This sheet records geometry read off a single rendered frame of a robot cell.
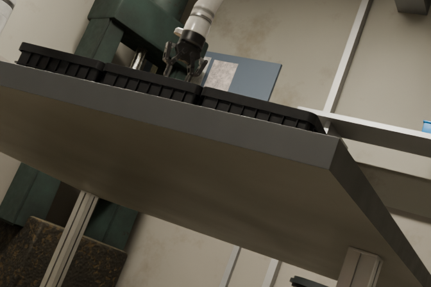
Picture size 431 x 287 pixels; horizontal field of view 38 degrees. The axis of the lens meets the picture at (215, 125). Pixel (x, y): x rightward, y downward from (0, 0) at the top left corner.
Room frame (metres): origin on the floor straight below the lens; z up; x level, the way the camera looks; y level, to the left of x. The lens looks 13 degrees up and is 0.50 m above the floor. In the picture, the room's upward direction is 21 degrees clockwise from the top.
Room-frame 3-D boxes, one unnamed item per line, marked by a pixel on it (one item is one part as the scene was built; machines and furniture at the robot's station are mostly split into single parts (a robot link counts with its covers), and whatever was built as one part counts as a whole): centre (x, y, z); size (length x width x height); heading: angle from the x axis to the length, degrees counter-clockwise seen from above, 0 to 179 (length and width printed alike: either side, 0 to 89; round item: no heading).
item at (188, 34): (1.76, 0.16, 1.11); 0.08 x 0.08 x 0.09
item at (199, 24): (1.78, 0.16, 1.18); 0.11 x 0.09 x 0.06; 21
